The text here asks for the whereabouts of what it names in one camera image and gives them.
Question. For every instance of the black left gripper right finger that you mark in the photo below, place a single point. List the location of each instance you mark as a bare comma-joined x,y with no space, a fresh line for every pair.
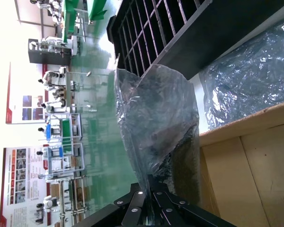
163,203

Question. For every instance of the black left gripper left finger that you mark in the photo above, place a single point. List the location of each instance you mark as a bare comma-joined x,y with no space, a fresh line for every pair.
134,205

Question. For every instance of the translucent antistatic bag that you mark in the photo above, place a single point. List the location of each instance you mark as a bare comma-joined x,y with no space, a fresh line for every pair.
156,106

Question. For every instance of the brown cardboard box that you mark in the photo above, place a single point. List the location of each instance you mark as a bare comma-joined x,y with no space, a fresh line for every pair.
250,177

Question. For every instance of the black slotted plastic container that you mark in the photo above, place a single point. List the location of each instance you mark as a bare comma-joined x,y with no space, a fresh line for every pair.
203,35

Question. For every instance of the white humanoid robot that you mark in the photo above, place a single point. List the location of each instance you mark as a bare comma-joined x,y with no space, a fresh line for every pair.
49,107
50,78
48,201

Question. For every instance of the metal rack workstation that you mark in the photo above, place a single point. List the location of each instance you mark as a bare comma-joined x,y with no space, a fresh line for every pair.
66,127
54,151

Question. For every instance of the flat grey antistatic bag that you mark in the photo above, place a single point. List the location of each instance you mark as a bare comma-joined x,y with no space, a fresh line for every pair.
250,78

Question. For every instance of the black equipment cabinet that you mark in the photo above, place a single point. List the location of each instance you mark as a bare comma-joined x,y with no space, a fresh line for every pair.
37,58

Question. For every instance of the green covered table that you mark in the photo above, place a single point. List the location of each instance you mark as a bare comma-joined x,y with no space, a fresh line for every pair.
97,9
69,21

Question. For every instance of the wall poster with photo column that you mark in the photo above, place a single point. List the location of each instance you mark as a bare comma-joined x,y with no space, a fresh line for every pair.
26,189

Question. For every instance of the red bordered wall poster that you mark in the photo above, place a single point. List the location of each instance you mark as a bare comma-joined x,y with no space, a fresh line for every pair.
19,94

